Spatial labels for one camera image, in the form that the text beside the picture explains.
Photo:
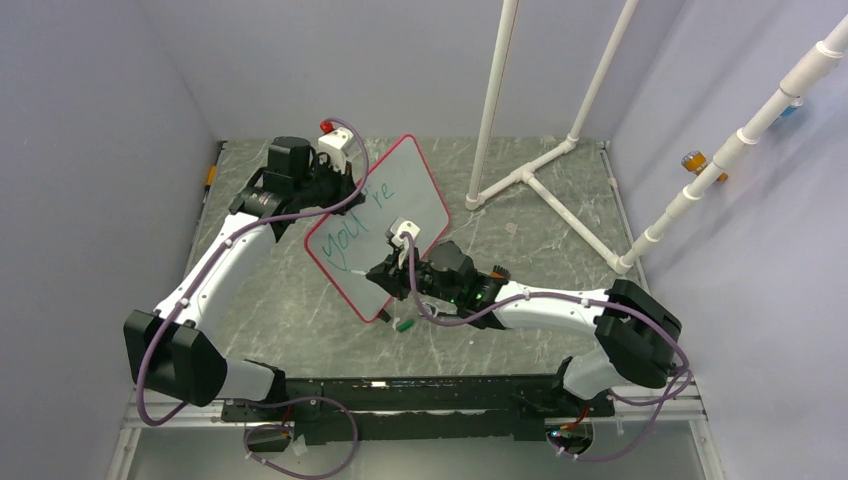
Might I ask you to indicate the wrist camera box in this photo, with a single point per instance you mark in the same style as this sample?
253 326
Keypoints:
400 234
335 145

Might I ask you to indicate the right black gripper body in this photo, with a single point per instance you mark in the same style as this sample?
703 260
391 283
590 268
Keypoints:
424 282

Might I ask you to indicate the green marker cap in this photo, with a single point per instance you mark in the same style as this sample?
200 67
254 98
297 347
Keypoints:
404 325

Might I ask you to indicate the white pvc pipe frame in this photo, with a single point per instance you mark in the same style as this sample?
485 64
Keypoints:
724 72

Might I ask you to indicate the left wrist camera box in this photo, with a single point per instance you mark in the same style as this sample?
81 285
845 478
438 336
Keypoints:
335 145

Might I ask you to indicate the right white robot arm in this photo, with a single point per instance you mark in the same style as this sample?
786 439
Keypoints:
636 336

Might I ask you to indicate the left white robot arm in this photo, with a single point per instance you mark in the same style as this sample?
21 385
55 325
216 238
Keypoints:
169 349

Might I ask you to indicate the orange wall knob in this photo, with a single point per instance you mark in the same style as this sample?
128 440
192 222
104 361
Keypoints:
694 162

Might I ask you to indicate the pink framed whiteboard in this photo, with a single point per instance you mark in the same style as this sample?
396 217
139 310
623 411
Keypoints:
400 184

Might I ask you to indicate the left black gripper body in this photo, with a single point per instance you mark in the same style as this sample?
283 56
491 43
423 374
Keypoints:
318 189

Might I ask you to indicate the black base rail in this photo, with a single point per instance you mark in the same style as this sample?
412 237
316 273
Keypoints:
523 407

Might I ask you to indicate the silver open end wrench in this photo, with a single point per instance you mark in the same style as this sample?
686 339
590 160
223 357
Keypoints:
436 311

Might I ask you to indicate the blue wall knob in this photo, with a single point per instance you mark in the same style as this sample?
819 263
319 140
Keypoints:
796 104

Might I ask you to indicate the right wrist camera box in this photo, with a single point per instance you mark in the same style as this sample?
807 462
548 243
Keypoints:
400 234

